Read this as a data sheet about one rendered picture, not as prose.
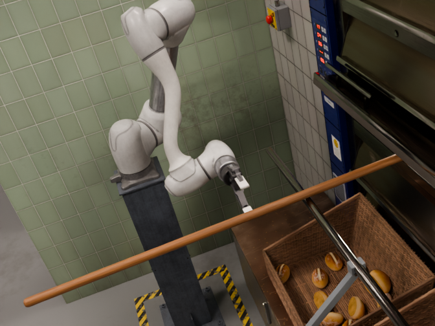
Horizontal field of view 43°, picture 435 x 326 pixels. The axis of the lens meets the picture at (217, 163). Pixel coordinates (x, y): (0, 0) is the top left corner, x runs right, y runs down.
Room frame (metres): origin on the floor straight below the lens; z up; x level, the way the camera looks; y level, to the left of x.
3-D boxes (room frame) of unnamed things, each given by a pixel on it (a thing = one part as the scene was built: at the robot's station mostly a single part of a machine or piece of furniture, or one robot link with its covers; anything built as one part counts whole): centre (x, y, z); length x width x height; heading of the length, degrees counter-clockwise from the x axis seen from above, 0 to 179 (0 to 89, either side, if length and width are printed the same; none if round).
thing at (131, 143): (2.18, 0.36, 1.17); 0.18 x 0.16 x 0.22; 133
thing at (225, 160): (1.72, -0.03, 1.20); 0.09 x 0.06 x 0.09; 99
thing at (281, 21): (2.45, -0.45, 1.46); 0.10 x 0.07 x 0.10; 8
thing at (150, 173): (2.17, 0.39, 1.03); 0.22 x 0.18 x 0.06; 98
